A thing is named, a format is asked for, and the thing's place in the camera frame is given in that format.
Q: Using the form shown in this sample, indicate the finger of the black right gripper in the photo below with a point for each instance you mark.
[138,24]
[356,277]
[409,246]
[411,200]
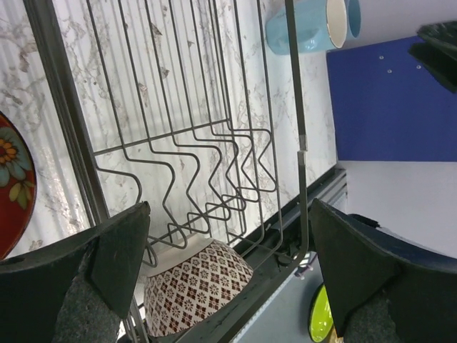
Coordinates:
[437,52]

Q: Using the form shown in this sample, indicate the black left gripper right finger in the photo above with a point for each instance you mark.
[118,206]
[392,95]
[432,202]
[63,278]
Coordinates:
[382,288]

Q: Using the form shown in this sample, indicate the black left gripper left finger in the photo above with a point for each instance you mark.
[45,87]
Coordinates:
[79,288]

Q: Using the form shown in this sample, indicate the blue tumbler cup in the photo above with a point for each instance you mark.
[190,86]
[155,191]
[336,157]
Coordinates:
[353,10]

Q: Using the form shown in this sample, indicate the patterned ceramic bowl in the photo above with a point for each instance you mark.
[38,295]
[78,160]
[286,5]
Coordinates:
[189,285]

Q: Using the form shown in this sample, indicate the light blue mug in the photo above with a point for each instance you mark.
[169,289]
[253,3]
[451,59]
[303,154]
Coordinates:
[320,26]

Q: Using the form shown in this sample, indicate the red floral plate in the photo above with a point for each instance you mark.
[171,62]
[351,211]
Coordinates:
[18,186]

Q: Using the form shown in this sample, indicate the green plate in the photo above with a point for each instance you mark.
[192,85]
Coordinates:
[320,320]

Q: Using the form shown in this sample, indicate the blue binder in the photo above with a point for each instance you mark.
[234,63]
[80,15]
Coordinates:
[387,107]

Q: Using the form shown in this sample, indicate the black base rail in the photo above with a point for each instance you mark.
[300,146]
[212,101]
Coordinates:
[274,260]

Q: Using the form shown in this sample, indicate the black wire dish rack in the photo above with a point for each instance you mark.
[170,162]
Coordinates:
[168,102]

